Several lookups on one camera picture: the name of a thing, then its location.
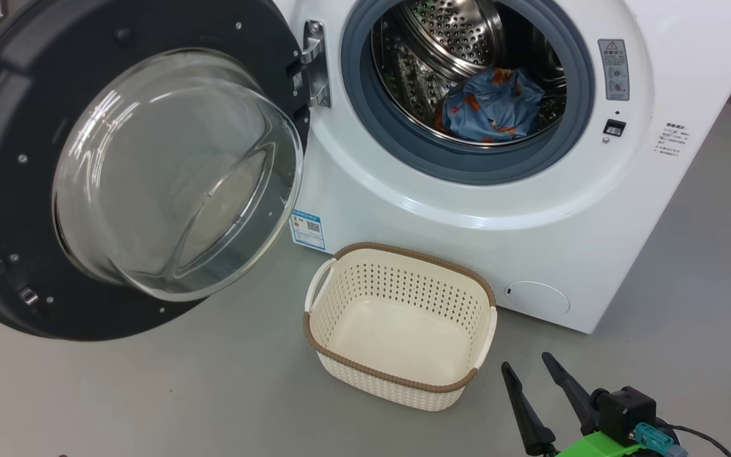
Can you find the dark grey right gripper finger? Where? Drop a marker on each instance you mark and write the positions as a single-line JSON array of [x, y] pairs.
[[530, 425], [572, 393]]

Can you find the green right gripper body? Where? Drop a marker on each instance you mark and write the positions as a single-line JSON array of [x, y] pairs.
[[600, 447]]

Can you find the blue cartoon print garment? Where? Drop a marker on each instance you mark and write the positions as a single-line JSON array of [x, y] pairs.
[[492, 105]]

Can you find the white washing machine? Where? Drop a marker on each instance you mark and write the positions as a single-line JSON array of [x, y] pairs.
[[403, 209]]

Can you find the black door latch slot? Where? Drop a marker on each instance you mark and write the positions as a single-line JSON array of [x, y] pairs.
[[614, 128]]

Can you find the metal door hinge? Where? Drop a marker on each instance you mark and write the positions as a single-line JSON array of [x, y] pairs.
[[316, 63]]

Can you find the round white filter cover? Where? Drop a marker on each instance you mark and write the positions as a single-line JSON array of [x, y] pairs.
[[537, 299]]

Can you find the cream perforated laundry basket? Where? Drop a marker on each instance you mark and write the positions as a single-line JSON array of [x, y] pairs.
[[397, 343]]

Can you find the small printed text label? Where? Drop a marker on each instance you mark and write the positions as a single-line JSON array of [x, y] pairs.
[[671, 139]]

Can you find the blue energy label sticker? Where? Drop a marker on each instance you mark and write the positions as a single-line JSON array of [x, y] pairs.
[[307, 230]]

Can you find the grey warning sticker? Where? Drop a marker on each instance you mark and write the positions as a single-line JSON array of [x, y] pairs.
[[613, 70]]

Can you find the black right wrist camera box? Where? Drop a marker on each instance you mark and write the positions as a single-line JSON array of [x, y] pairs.
[[625, 412]]

